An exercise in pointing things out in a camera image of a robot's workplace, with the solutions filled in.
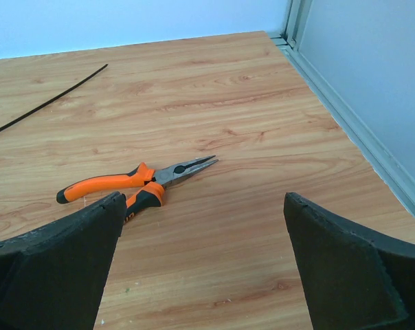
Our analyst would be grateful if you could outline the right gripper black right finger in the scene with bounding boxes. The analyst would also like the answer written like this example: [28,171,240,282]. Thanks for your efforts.
[284,192,415,329]

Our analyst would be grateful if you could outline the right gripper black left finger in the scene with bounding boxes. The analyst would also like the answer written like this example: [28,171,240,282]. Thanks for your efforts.
[0,192,126,329]

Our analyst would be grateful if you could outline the black zip tie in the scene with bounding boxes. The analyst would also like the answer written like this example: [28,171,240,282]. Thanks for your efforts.
[0,63,109,133]

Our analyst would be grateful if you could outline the orange black needle-nose pliers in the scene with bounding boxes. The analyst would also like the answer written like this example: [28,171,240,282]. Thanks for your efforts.
[56,155,218,221]

